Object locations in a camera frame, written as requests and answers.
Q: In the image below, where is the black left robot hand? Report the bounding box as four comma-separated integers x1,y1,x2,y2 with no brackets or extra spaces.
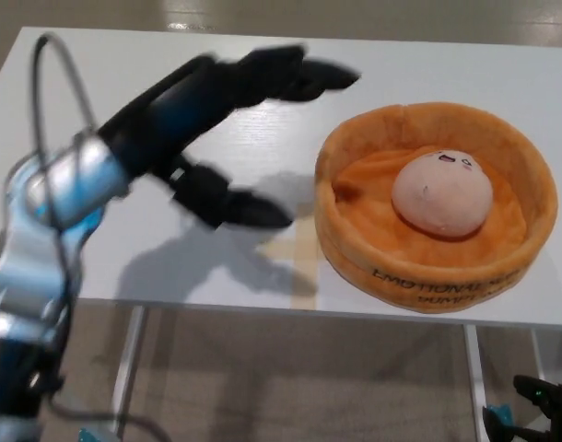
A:
96,44,361,230

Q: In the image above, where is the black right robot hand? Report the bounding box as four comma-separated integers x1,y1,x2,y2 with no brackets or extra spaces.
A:
482,375,562,442

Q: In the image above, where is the pink round plush toy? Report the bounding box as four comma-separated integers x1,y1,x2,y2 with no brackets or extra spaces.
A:
390,145,495,236

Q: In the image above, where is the orange plush round plate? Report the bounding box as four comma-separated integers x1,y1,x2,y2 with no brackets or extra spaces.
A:
315,103,558,315

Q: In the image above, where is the white table leg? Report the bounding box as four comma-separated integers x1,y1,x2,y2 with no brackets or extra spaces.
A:
462,324,490,442
532,327,553,392
109,306,148,438

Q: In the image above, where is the teal robot part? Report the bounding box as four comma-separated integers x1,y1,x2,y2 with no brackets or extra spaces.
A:
486,402,512,427
77,426,114,442

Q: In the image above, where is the short beige tape strip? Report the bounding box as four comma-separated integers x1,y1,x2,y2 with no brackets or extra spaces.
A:
257,238,320,262

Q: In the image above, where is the long beige tape strip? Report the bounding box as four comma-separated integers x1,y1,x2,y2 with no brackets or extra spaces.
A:
289,220,320,310

